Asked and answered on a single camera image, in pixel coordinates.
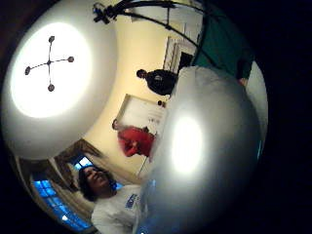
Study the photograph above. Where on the brown curtain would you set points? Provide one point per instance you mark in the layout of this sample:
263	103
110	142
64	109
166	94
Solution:
70	167

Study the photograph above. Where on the the person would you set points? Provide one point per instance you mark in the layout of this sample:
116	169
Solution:
112	208

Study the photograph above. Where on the blue-lit window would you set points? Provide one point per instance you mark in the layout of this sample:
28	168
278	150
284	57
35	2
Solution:
48	191

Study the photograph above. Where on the white door frame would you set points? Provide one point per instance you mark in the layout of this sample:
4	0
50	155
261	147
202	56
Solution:
174	53

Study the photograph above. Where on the black camera rig with poles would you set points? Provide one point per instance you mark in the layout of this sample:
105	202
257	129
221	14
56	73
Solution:
105	13

